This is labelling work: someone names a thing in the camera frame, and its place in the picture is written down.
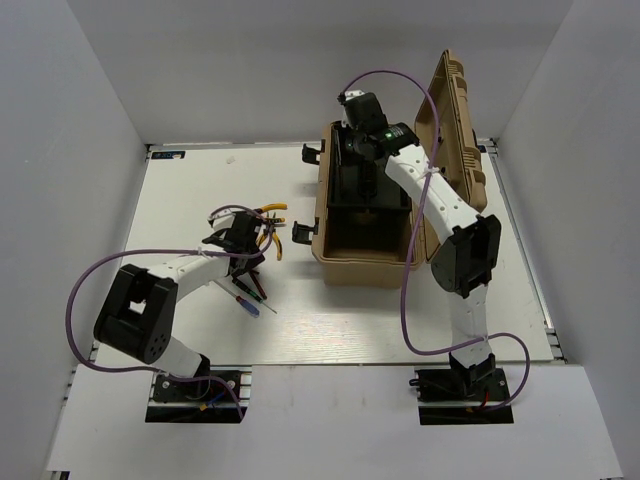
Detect blue label sticker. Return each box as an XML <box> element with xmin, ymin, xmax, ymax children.
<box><xmin>150</xmin><ymin>150</ymin><xmax>186</xmax><ymax>160</ymax></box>

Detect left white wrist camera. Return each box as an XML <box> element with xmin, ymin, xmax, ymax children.
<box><xmin>207</xmin><ymin>208</ymin><xmax>239</xmax><ymax>232</ymax></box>

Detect yellow diagonal cutter pliers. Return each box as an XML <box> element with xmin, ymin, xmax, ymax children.
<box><xmin>256</xmin><ymin>211</ymin><xmax>286</xmax><ymax>261</ymax></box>

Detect black toolbox inner tray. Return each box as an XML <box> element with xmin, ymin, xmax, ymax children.
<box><xmin>328</xmin><ymin>122</ymin><xmax>419</xmax><ymax>212</ymax></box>

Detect tan plastic toolbox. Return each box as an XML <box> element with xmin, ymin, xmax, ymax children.
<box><xmin>291</xmin><ymin>51</ymin><xmax>501</xmax><ymax>293</ymax></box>

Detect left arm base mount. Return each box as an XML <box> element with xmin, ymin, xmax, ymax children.
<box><xmin>145</xmin><ymin>367</ymin><xmax>252</xmax><ymax>424</ymax></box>

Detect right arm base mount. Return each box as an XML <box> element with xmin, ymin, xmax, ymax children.
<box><xmin>409</xmin><ymin>368</ymin><xmax>514</xmax><ymax>426</ymax></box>

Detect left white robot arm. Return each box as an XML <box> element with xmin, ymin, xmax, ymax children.
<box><xmin>94</xmin><ymin>211</ymin><xmax>267</xmax><ymax>399</ymax></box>

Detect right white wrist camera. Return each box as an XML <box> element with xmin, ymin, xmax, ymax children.
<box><xmin>337</xmin><ymin>89</ymin><xmax>365</xmax><ymax>128</ymax></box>

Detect long brown hex key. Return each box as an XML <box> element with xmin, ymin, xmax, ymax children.
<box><xmin>248</xmin><ymin>270</ymin><xmax>268</xmax><ymax>300</ymax></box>

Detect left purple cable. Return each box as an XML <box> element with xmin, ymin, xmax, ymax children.
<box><xmin>67</xmin><ymin>202</ymin><xmax>279</xmax><ymax>419</ymax></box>

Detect green black screwdriver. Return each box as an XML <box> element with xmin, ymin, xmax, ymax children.
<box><xmin>232</xmin><ymin>278</ymin><xmax>277</xmax><ymax>314</ymax></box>

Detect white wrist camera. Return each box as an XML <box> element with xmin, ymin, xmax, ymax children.
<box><xmin>207</xmin><ymin>208</ymin><xmax>239</xmax><ymax>232</ymax></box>
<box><xmin>337</xmin><ymin>89</ymin><xmax>365</xmax><ymax>128</ymax></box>

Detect red blue screwdriver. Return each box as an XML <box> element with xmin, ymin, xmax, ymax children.
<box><xmin>213</xmin><ymin>280</ymin><xmax>260</xmax><ymax>318</ymax></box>

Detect bent brown hex key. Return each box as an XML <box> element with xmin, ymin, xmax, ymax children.
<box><xmin>237</xmin><ymin>255</ymin><xmax>265</xmax><ymax>276</ymax></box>

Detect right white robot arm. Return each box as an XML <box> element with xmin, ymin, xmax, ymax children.
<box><xmin>338</xmin><ymin>90</ymin><xmax>501</xmax><ymax>399</ymax></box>

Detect yellow needle-nose pliers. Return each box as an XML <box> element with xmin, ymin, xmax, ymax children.
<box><xmin>256</xmin><ymin>203</ymin><xmax>288</xmax><ymax>223</ymax></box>

